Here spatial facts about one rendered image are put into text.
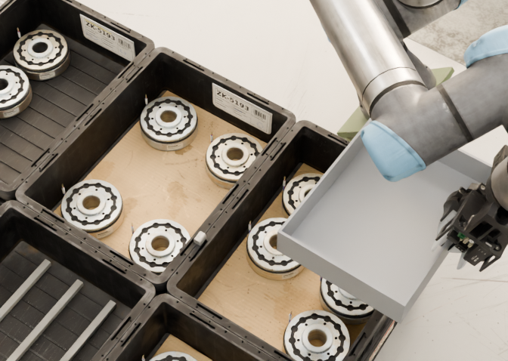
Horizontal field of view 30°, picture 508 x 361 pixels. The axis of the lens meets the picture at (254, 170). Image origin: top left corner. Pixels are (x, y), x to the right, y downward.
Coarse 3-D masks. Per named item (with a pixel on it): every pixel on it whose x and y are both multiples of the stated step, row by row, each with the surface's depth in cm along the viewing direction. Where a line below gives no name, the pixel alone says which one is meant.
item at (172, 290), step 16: (320, 128) 160; (288, 144) 158; (336, 144) 159; (272, 160) 158; (256, 176) 155; (240, 192) 153; (224, 224) 149; (208, 240) 147; (192, 256) 146; (176, 272) 144; (176, 288) 142; (192, 304) 141; (224, 320) 139; (368, 320) 140; (240, 336) 138; (256, 336) 138; (368, 336) 138; (272, 352) 137; (352, 352) 138
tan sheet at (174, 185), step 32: (224, 128) 173; (128, 160) 168; (160, 160) 168; (192, 160) 168; (128, 192) 164; (160, 192) 164; (192, 192) 165; (224, 192) 165; (128, 224) 160; (192, 224) 161; (128, 256) 157
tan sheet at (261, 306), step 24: (312, 168) 168; (264, 216) 162; (240, 264) 156; (216, 288) 154; (240, 288) 154; (264, 288) 154; (288, 288) 154; (312, 288) 154; (240, 312) 151; (264, 312) 151; (288, 312) 152; (264, 336) 149
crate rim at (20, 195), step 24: (168, 48) 170; (96, 120) 161; (288, 120) 161; (72, 144) 158; (48, 168) 155; (24, 192) 152; (48, 216) 149; (216, 216) 150; (96, 240) 147; (192, 240) 148
